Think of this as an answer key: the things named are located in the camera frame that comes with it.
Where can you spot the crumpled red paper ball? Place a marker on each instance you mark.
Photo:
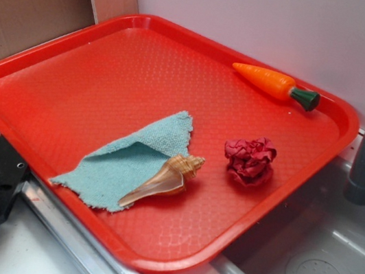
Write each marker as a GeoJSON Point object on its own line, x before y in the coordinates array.
{"type": "Point", "coordinates": [250, 162]}

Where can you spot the red plastic tray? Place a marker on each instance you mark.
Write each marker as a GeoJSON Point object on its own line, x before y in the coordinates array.
{"type": "Point", "coordinates": [65, 99]}

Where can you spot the orange toy carrot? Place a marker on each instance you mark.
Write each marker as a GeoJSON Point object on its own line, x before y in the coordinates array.
{"type": "Point", "coordinates": [277, 85]}

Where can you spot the light blue cloth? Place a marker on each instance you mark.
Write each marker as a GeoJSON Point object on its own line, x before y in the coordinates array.
{"type": "Point", "coordinates": [111, 172]}

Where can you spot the tan conch shell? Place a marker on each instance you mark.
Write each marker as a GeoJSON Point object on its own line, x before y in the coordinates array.
{"type": "Point", "coordinates": [170, 179]}

